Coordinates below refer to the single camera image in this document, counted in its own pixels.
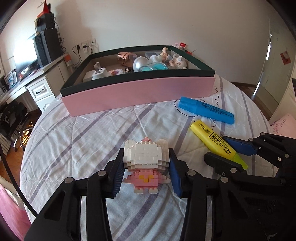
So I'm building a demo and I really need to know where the white silver round device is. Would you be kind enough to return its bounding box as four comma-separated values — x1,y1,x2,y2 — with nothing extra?
133,56,149,72

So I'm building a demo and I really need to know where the white charger plug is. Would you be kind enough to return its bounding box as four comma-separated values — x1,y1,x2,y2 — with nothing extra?
92,62,111,80

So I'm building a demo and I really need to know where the blue highlighter marker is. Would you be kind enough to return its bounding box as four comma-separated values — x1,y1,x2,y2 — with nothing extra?
179,96,235,125

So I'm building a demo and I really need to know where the white pink brick figure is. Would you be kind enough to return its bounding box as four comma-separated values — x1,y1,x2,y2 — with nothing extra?
122,137,171,194

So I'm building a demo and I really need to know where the white desk with drawers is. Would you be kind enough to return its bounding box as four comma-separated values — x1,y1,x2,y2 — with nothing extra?
1,54,72,112

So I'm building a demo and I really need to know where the wall power socket strip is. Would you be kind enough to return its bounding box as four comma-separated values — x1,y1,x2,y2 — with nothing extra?
79,38,96,54

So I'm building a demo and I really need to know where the black speaker with red card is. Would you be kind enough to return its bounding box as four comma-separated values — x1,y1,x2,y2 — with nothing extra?
34,1,55,33

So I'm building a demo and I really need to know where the pink storage box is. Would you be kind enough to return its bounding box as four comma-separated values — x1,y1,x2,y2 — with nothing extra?
60,45,215,116

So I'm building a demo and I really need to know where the black computer tower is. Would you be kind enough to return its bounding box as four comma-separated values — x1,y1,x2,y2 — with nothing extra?
33,28,62,67

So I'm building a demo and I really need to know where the striped white bed quilt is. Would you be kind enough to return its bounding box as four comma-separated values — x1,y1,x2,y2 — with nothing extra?
19,76,272,241

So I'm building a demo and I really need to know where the black computer monitor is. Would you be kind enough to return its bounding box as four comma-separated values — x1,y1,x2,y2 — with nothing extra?
13,34,40,80

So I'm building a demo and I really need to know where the rose gold cylinder case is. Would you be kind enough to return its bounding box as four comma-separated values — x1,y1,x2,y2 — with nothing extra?
116,52,138,67

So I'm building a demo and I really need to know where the black office chair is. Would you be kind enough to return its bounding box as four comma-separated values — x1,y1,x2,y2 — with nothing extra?
1,101,28,155

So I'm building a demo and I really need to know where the pastel doll figurine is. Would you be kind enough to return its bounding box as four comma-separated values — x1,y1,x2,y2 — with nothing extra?
160,47,187,69

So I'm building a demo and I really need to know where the teal brush in clear case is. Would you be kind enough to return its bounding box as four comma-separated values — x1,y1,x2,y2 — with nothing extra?
138,62,168,72

